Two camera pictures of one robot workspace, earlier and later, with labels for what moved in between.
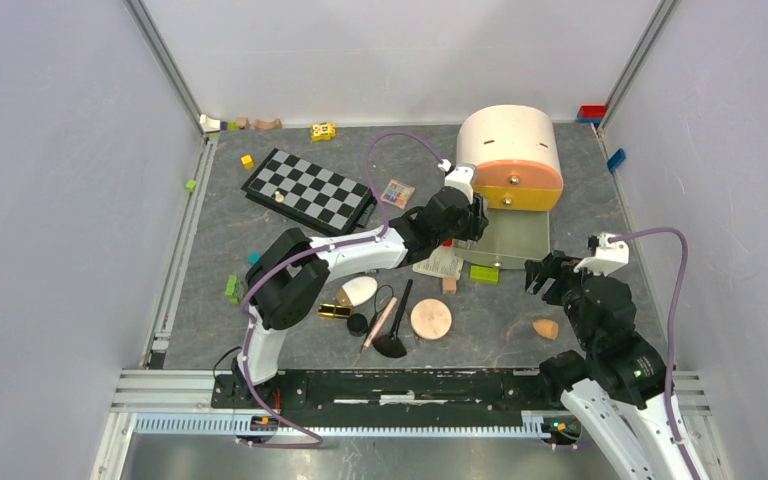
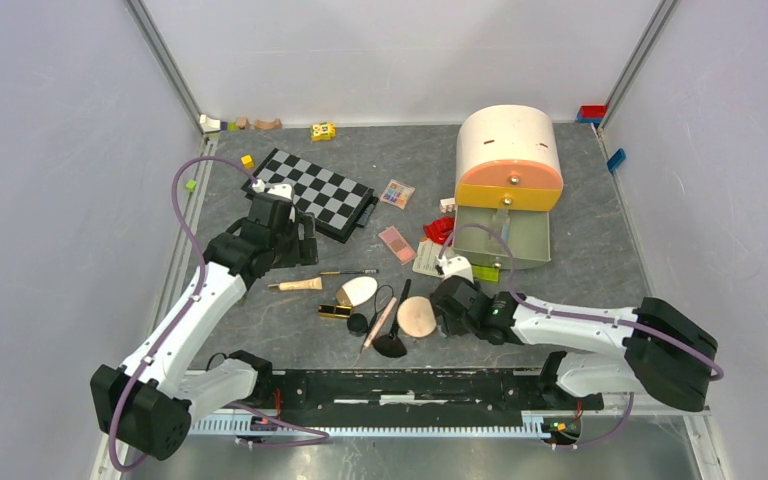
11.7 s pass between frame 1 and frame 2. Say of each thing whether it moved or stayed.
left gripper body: moved
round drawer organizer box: stayed
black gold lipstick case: stayed
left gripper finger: moved
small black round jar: stayed
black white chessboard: stayed
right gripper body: moved
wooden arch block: stayed
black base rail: stayed
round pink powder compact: moved
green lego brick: stayed
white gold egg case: stayed
